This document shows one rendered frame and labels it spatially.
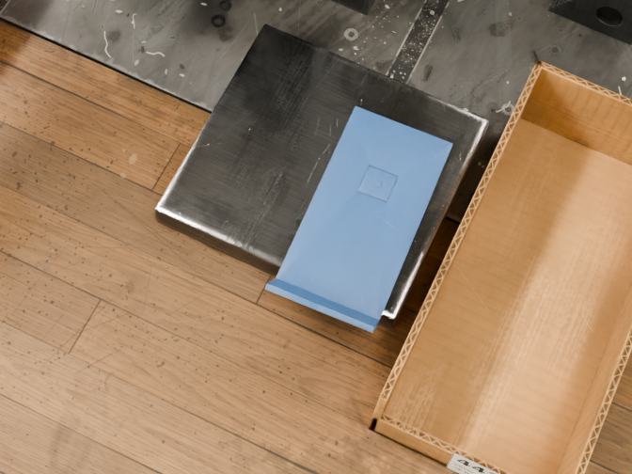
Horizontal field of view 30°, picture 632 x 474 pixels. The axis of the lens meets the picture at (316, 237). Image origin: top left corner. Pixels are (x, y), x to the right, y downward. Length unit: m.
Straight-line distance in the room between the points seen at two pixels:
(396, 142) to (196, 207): 0.14
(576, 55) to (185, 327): 0.34
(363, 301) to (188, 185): 0.14
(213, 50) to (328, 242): 0.18
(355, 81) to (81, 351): 0.26
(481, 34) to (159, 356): 0.33
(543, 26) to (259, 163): 0.24
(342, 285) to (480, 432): 0.12
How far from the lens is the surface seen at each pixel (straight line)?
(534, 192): 0.81
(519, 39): 0.87
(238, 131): 0.79
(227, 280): 0.76
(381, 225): 0.76
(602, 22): 0.88
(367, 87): 0.81
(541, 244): 0.79
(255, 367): 0.74
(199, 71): 0.83
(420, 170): 0.78
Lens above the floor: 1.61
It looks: 66 degrees down
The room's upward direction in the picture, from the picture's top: 7 degrees clockwise
